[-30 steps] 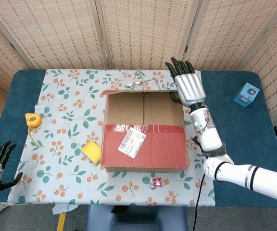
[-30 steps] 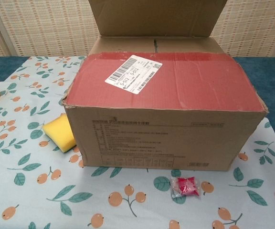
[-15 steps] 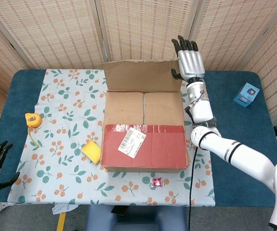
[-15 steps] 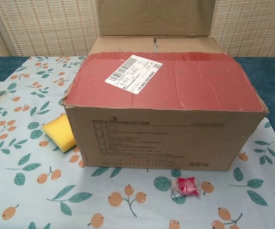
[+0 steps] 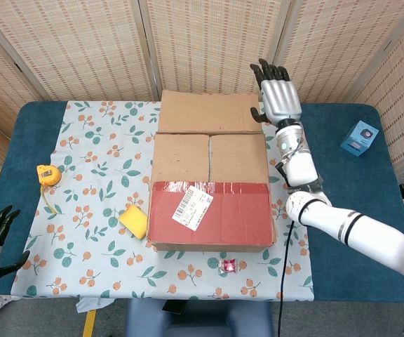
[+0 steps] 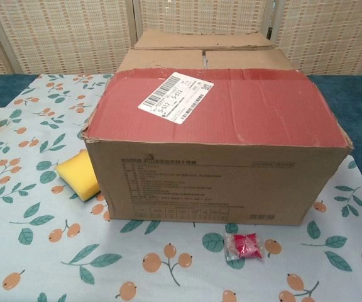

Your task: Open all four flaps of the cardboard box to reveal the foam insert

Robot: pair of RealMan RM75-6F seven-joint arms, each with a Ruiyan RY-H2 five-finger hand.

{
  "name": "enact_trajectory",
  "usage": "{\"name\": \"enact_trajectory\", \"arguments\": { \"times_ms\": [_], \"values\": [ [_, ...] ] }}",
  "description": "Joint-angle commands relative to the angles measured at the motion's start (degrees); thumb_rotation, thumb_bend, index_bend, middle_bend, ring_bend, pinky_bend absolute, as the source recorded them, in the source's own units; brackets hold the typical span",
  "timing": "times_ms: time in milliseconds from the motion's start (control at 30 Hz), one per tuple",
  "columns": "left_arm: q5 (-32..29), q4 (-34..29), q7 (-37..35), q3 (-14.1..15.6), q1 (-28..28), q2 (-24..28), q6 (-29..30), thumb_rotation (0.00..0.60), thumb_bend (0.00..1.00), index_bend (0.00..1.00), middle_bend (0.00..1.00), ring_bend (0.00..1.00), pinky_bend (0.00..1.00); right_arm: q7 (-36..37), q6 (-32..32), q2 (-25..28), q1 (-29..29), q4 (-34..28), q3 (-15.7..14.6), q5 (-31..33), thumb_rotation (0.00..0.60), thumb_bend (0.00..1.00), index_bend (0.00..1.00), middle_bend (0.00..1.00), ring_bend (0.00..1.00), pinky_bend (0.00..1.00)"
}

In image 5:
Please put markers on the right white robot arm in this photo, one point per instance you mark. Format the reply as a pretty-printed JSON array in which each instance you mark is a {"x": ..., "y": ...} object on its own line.
[{"x": 363, "y": 228}]

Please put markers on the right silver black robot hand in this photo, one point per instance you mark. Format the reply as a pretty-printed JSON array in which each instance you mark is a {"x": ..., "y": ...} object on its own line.
[{"x": 281, "y": 98}]

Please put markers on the red foil candy packet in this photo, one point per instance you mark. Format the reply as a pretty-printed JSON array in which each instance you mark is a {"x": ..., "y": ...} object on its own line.
[{"x": 227, "y": 266}]

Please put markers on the brown cardboard box red tape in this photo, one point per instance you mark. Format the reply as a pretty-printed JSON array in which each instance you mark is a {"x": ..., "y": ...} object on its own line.
[{"x": 209, "y": 217}]

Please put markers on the small blue cube box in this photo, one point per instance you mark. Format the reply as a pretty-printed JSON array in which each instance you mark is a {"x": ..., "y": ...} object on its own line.
[{"x": 358, "y": 140}]

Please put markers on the yellow tape measure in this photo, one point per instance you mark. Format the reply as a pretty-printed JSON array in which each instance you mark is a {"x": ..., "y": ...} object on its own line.
[{"x": 48, "y": 175}]

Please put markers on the yellow sponge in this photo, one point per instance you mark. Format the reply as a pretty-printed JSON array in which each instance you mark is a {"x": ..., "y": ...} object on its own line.
[{"x": 133, "y": 221}]

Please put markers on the blue table cover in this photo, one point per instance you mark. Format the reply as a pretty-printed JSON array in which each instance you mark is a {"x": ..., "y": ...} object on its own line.
[{"x": 356, "y": 168}]

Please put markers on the floral print tablecloth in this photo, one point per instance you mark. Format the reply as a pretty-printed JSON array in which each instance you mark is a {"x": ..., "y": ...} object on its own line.
[{"x": 100, "y": 175}]

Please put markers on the woven folding screen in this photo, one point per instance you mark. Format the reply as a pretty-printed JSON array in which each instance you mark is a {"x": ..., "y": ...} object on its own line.
[{"x": 205, "y": 45}]

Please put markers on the blue grey seat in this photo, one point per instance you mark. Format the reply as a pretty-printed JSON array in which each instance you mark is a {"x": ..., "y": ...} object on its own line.
[{"x": 202, "y": 319}]

